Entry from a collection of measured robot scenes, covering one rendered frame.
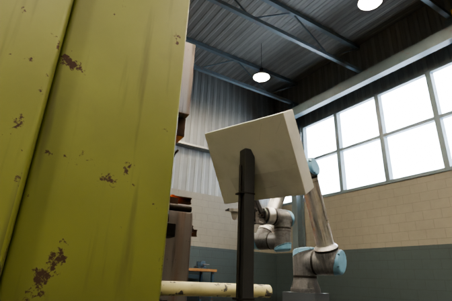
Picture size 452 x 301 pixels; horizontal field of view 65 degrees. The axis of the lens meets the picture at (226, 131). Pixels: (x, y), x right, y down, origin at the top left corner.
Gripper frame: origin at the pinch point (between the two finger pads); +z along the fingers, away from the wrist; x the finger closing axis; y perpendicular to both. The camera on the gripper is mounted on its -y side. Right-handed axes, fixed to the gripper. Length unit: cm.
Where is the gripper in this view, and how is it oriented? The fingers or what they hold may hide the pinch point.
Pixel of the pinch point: (231, 206)
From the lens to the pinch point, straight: 184.5
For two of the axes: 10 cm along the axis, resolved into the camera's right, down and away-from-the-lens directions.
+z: -8.9, -2.1, -4.1
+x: -4.6, 3.3, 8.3
